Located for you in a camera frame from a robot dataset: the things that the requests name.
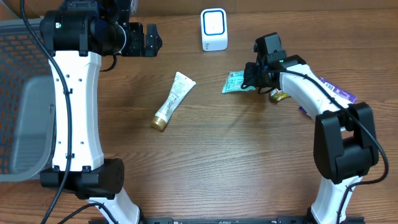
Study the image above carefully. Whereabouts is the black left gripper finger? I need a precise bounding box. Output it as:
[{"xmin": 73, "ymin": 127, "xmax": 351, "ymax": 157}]
[
  {"xmin": 146, "ymin": 24, "xmax": 162, "ymax": 44},
  {"xmin": 145, "ymin": 44, "xmax": 162, "ymax": 57}
]

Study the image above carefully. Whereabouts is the teal snack packet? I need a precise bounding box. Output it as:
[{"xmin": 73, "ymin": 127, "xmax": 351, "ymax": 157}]
[{"xmin": 222, "ymin": 70, "xmax": 256, "ymax": 94}]

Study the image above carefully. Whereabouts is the green yellow snack packet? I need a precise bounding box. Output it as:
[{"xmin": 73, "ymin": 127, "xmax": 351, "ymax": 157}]
[{"xmin": 269, "ymin": 89, "xmax": 290, "ymax": 104}]

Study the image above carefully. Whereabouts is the white tube with gold cap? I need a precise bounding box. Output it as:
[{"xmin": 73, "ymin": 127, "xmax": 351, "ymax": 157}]
[{"xmin": 150, "ymin": 72, "xmax": 197, "ymax": 131}]

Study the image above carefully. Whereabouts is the purple Carefree package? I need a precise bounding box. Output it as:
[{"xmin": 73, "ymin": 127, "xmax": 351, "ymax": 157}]
[{"xmin": 292, "ymin": 77, "xmax": 358, "ymax": 119}]

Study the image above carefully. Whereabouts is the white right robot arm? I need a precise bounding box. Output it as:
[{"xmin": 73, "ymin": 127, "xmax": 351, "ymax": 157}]
[{"xmin": 242, "ymin": 32, "xmax": 382, "ymax": 223}]

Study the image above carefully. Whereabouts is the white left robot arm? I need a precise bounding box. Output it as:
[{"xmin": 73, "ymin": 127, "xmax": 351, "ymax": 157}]
[{"xmin": 40, "ymin": 0, "xmax": 162, "ymax": 224}]

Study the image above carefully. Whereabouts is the white barcode scanner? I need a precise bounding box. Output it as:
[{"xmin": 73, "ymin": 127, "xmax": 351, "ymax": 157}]
[{"xmin": 200, "ymin": 8, "xmax": 228, "ymax": 52}]

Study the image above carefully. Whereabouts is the grey plastic mesh basket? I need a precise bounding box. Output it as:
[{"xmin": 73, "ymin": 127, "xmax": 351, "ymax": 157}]
[{"xmin": 1, "ymin": 19, "xmax": 55, "ymax": 182}]

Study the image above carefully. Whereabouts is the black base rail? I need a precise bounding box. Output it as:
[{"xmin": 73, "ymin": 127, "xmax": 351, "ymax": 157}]
[{"xmin": 139, "ymin": 216, "xmax": 312, "ymax": 224}]

